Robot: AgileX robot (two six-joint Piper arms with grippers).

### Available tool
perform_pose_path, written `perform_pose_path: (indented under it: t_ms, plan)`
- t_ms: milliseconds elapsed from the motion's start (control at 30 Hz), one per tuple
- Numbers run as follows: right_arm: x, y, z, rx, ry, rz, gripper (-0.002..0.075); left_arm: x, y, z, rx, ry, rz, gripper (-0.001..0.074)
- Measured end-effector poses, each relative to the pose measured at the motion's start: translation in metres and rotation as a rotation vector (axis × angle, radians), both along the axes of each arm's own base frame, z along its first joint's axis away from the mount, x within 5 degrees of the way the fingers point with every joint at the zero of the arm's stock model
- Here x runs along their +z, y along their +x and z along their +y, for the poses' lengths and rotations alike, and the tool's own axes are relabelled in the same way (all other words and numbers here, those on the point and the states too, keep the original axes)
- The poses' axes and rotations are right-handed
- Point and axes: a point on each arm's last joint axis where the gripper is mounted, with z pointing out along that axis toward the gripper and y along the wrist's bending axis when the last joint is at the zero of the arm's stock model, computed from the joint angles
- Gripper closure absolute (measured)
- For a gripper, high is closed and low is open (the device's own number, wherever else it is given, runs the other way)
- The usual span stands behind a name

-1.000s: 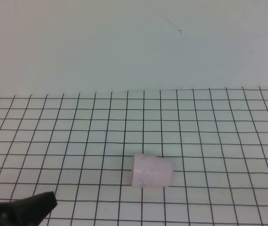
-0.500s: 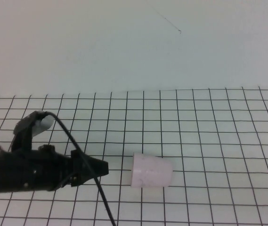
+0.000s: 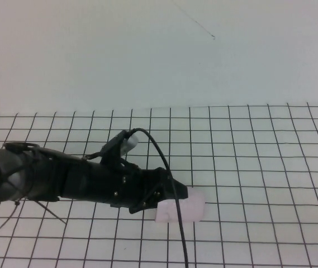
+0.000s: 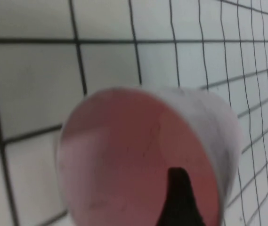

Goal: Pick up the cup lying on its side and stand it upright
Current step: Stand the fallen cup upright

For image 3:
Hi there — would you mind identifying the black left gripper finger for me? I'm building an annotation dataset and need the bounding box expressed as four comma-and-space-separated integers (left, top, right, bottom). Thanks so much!
165, 178, 189, 201

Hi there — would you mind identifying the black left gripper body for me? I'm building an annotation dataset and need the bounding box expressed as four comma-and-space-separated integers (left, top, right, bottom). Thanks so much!
60, 160, 174, 216

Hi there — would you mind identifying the black left camera cable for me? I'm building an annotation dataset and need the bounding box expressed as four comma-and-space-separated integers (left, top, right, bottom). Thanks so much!
130, 127, 190, 268

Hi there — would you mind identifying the pale pink plastic cup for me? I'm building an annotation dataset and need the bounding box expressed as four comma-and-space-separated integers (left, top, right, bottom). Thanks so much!
155, 189, 206, 224

